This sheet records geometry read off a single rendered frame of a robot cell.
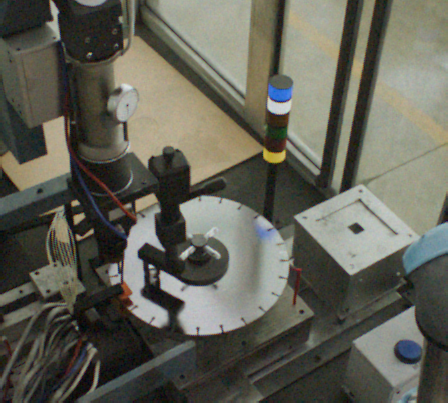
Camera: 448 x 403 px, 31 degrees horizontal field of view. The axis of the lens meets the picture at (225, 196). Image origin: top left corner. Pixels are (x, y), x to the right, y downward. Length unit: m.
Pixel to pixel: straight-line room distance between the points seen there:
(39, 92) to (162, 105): 1.03
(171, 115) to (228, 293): 0.77
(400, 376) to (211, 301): 0.35
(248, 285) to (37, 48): 0.60
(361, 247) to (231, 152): 0.52
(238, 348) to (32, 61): 0.67
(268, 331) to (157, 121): 0.76
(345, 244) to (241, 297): 0.28
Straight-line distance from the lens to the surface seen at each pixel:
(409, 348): 1.45
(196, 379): 1.44
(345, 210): 1.65
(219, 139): 2.00
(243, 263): 1.46
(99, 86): 1.06
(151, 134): 2.02
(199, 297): 1.41
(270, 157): 1.62
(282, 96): 1.52
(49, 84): 1.10
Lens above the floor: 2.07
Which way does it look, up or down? 45 degrees down
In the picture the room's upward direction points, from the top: 2 degrees clockwise
